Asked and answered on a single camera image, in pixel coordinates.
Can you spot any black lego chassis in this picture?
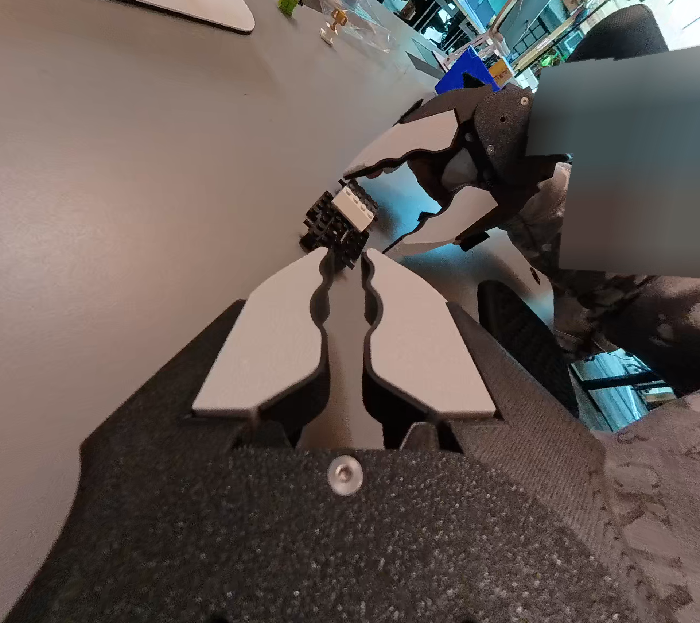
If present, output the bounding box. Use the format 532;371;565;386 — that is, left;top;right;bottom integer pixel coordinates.
299;180;381;271

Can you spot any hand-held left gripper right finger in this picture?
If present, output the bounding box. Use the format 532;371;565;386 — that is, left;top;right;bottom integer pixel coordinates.
362;249;498;423

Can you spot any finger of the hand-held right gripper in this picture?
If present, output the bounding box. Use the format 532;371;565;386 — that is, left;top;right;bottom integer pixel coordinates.
343;108;462;179
384;183;502;258

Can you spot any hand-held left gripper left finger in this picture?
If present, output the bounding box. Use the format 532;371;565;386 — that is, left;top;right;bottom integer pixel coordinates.
192;248;333;421

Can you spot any person's grey sweatshirt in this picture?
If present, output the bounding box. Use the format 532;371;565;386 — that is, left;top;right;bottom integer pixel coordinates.
600;394;700;623

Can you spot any blue plastic bin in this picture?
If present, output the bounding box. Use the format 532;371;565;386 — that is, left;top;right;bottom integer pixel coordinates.
435;46;515;96

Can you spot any black round cushion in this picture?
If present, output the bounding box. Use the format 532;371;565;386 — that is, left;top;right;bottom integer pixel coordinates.
477;279;580;418

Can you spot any clear plastic bag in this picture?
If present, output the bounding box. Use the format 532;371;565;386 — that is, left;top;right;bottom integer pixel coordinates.
312;0;397;53

